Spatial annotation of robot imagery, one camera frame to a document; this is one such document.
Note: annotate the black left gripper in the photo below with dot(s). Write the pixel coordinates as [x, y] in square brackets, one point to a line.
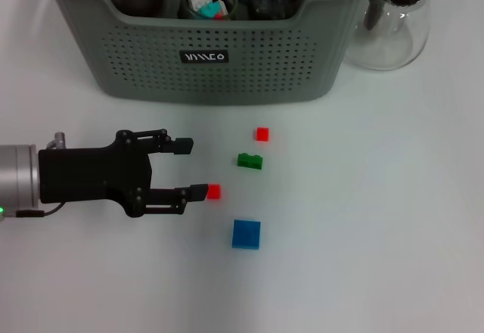
[90, 174]

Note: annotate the bright red toy brick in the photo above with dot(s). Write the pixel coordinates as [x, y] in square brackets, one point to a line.
[219, 16]

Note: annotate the teal square toy block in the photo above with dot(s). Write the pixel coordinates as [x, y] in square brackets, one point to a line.
[210, 10]

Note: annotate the white toy brick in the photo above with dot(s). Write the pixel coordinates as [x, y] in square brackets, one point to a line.
[200, 3]

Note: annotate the small red square block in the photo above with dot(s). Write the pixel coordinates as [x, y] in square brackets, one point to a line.
[214, 192]
[262, 134]

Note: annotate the blue square toy block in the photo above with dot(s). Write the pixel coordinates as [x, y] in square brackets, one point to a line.
[246, 234]

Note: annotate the grey-green perforated storage bin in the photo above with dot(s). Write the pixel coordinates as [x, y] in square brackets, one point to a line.
[151, 64]

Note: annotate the green toy brick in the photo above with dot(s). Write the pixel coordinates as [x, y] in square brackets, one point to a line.
[249, 160]

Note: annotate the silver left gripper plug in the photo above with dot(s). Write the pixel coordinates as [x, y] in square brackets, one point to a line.
[58, 140]

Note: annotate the glass carafe with black lid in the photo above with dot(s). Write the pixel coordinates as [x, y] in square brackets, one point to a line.
[412, 26]

